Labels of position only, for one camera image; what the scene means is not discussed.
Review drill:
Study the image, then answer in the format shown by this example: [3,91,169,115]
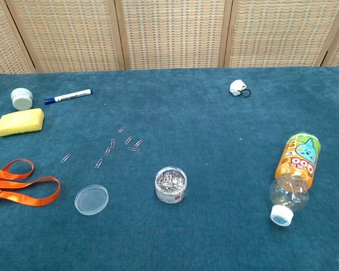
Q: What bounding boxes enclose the clear jar of paperclips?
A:
[154,166,188,204]

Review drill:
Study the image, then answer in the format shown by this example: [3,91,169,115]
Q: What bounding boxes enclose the clear round plastic lid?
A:
[74,184,110,216]

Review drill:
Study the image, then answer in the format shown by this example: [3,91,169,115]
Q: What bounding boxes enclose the small white round jar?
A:
[10,88,34,111]

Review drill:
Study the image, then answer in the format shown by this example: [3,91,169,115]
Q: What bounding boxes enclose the silver metal paper clips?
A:
[157,169,185,190]

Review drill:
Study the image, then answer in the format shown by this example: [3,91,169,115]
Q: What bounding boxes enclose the crumpled white paper ball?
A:
[229,80,247,97]

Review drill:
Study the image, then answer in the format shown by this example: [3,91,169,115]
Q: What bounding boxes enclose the teal carpet table cover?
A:
[0,67,339,271]

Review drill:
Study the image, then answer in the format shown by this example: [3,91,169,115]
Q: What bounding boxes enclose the white blue whiteboard marker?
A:
[44,89,93,106]

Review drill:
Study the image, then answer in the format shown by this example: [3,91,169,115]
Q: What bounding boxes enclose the empty orange label plastic bottle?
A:
[269,131,322,228]

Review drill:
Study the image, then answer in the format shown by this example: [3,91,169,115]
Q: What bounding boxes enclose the yellow green sponge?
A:
[0,108,45,139]

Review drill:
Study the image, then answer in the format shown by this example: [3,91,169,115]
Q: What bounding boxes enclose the orange lanyard strap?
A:
[0,159,62,217]

